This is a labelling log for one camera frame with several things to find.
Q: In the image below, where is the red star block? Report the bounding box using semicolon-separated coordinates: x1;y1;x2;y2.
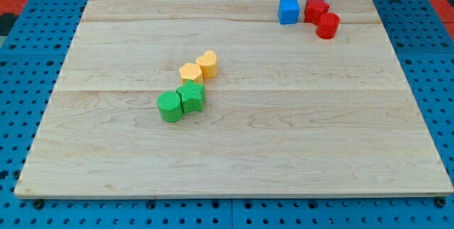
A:
304;0;330;26

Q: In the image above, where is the green cylinder block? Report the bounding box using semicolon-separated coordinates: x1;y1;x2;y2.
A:
157;91;183;123

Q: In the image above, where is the light wooden board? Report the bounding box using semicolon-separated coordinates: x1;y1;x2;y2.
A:
15;0;453;199

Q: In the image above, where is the red cylinder block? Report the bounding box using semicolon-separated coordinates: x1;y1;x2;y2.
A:
316;13;341;39

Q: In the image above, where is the yellow heart block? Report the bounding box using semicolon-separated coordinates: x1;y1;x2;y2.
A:
196;50;218;79

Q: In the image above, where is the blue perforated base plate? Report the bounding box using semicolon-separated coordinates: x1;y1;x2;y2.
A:
1;0;453;228

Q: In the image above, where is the green star block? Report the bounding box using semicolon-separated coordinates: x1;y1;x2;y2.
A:
176;80;205;113

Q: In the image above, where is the yellow hexagon block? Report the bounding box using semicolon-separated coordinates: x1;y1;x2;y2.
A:
179;63;204;84

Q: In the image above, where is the blue cube block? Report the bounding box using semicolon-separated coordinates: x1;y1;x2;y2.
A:
277;0;300;25

